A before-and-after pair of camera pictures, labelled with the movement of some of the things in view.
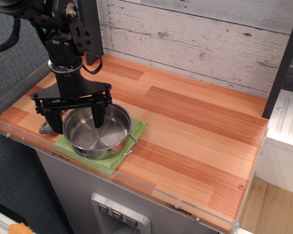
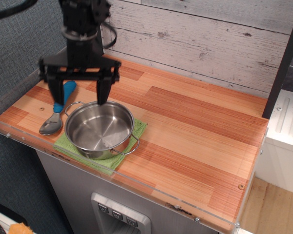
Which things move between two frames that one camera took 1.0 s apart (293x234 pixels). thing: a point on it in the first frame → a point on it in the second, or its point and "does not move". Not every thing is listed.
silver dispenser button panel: (112, 217) does not move
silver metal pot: (89, 142) does not move
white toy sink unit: (281, 162) does not move
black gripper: (73, 91) → (84, 61)
